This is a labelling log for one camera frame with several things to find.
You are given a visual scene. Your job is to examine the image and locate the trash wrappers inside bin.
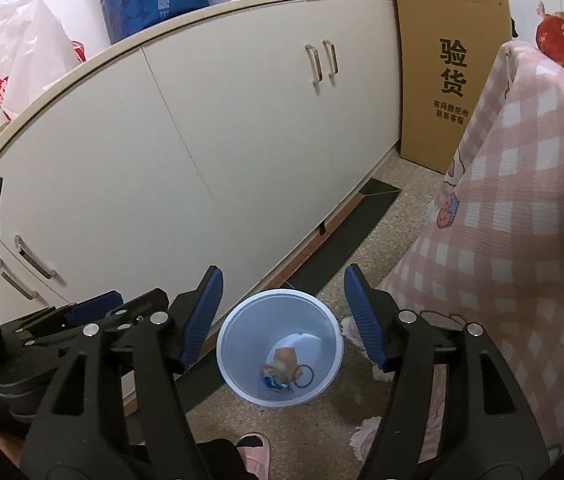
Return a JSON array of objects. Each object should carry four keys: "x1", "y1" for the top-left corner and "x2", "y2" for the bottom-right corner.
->
[{"x1": 260, "y1": 347, "x2": 316, "y2": 393}]

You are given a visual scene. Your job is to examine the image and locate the light blue trash bin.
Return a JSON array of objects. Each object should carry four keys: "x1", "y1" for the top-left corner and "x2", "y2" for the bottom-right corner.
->
[{"x1": 216, "y1": 289, "x2": 344, "y2": 408}]

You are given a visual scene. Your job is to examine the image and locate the black handheld device left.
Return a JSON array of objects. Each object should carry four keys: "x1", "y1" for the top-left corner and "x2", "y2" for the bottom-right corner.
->
[{"x1": 0, "y1": 179, "x2": 168, "y2": 425}]

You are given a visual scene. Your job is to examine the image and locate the pink slipper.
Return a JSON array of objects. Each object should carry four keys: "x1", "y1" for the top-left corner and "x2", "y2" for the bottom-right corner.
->
[{"x1": 235, "y1": 432, "x2": 271, "y2": 480}]

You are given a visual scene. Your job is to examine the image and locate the pink checkered bed blanket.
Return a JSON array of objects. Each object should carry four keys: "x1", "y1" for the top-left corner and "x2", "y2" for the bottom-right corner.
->
[{"x1": 380, "y1": 40, "x2": 564, "y2": 448}]

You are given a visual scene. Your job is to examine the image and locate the white low cabinet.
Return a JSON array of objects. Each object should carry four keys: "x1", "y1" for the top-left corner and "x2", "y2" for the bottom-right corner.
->
[{"x1": 0, "y1": 0, "x2": 400, "y2": 322}]

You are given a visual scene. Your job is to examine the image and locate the tall brown cardboard box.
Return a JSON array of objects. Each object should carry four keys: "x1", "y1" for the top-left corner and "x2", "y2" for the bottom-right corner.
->
[{"x1": 396, "y1": 0, "x2": 512, "y2": 174}]

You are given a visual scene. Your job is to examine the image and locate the white red plastic bag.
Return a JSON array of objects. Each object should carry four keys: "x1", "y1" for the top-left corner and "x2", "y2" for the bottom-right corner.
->
[{"x1": 0, "y1": 0, "x2": 86, "y2": 122}]

